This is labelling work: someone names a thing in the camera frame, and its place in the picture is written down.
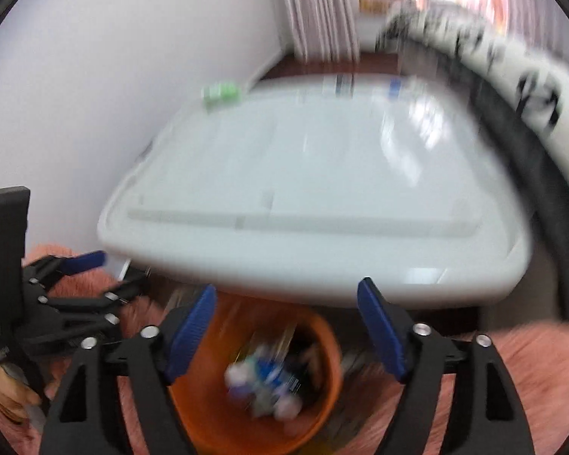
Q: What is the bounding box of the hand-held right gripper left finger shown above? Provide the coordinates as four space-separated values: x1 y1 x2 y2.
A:
40 284 218 455

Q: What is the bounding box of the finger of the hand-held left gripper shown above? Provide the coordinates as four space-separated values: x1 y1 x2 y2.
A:
23 251 107 290
42 269 151 337

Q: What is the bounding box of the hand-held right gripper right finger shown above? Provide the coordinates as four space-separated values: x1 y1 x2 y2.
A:
357 276 534 455

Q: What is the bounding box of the purple and white tube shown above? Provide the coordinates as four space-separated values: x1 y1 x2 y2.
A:
224 362 254 396

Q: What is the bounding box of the orange plastic bucket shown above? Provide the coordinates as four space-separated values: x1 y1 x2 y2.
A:
168 291 343 455

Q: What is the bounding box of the blue packet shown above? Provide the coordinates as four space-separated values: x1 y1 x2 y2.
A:
253 358 299 389

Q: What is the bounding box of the white round lump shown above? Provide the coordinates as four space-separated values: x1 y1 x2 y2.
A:
272 395 304 420

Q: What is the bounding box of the person's left hand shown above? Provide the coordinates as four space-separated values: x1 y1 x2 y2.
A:
0 366 46 422

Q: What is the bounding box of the pink fuzzy rug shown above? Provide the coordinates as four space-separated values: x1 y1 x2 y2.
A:
0 244 569 455

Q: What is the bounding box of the green tissue pack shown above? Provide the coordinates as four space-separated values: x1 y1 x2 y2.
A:
201 83 242 107

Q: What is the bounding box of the white pleated curtain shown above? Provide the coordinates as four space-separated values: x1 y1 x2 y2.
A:
266 0 361 62

